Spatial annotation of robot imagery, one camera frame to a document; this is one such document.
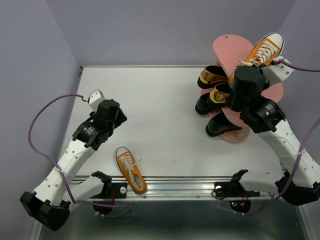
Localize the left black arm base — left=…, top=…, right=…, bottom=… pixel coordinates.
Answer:
left=91, top=171, right=128, bottom=199

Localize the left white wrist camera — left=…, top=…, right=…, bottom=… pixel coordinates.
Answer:
left=88, top=89, right=105, bottom=112

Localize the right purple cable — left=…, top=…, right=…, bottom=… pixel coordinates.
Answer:
left=217, top=57, right=320, bottom=216

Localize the orange sneaker front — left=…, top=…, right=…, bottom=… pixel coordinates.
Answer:
left=115, top=146, right=147, bottom=194

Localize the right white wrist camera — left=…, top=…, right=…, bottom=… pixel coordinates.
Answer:
left=261, top=56, right=295, bottom=86

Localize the pink shoe shelf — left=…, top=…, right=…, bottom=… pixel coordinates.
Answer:
left=209, top=34, right=284, bottom=143

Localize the aluminium mounting rail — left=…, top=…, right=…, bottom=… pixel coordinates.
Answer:
left=69, top=176, right=283, bottom=201

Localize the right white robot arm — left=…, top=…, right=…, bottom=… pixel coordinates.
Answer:
left=227, top=66, right=320, bottom=206

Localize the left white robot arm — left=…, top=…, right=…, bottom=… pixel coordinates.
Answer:
left=20, top=99, right=127, bottom=231

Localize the purple cable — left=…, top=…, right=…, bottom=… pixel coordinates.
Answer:
left=27, top=93, right=132, bottom=219
left=217, top=57, right=320, bottom=216

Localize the orange sneaker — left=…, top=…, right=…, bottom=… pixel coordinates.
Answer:
left=115, top=146, right=147, bottom=194
left=228, top=31, right=285, bottom=86

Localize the black loafer back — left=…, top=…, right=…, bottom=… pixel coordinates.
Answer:
left=205, top=112, right=242, bottom=137

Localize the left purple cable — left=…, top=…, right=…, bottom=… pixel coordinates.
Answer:
left=27, top=93, right=132, bottom=219

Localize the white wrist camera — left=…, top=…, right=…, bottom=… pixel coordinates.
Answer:
left=261, top=56, right=295, bottom=86
left=88, top=89, right=105, bottom=112

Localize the black loafer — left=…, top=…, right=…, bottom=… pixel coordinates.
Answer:
left=205, top=112, right=242, bottom=137
left=195, top=92, right=216, bottom=115

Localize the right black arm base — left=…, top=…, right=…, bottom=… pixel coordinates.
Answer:
left=211, top=169, right=260, bottom=200

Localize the gold loafer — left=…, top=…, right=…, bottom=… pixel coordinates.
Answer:
left=197, top=65, right=229, bottom=89
left=207, top=82, right=231, bottom=108

